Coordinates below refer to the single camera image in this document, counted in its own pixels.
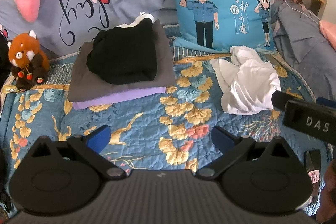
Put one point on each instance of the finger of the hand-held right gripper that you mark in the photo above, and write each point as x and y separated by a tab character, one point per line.
279	100
326	103

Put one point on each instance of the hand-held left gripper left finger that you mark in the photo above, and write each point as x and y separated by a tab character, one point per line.
101	136

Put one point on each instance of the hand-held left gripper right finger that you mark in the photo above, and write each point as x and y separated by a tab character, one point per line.
223	140

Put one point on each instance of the purple folded garment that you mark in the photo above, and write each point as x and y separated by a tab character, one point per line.
118	99

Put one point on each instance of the black phone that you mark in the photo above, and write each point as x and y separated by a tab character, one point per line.
312	163

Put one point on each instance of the blue floral quilt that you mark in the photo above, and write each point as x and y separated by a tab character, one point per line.
147	119

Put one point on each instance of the grey-blue bed sheet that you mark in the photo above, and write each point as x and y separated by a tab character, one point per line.
302	40

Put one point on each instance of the pink cloth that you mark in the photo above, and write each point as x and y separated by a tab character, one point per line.
329	32

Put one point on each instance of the black folded garment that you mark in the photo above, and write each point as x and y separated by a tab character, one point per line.
123	53

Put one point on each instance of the grey folded garment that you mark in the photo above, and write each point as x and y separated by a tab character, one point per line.
162	66

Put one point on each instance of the red panda plush toy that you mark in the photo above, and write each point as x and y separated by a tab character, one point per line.
25	58

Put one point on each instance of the blue cartoon print cushion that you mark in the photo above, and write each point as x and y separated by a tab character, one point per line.
223	3

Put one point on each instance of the white collared garment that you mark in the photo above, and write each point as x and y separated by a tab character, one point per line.
141	19

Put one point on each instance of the black jacket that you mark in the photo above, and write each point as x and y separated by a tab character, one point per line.
3	53

